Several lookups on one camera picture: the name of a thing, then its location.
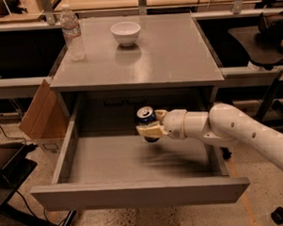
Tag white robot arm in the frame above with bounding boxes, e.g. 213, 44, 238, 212
136, 103, 283, 171

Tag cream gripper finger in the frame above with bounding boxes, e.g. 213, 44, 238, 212
136, 122, 167, 138
154, 109, 168, 121

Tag blue pepsi can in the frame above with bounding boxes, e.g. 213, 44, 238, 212
135, 105, 161, 144

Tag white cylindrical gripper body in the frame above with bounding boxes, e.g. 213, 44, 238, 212
163, 109, 187, 139

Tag black stand at left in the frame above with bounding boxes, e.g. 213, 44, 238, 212
0, 142, 76, 226

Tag white ceramic bowl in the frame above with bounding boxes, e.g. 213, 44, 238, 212
111, 22, 141, 47

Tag black office chair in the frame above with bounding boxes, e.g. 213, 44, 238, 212
227, 9, 283, 124

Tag brown cardboard box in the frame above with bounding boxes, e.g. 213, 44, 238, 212
19, 80, 69, 154

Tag black caster wheel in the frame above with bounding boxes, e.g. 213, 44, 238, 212
271, 207, 283, 225

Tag clear plastic water bottle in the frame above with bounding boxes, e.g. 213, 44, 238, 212
59, 4, 86, 61

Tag grey cabinet with top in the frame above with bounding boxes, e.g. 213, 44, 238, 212
51, 14, 224, 137

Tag open grey top drawer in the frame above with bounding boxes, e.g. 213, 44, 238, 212
31, 105, 250, 211

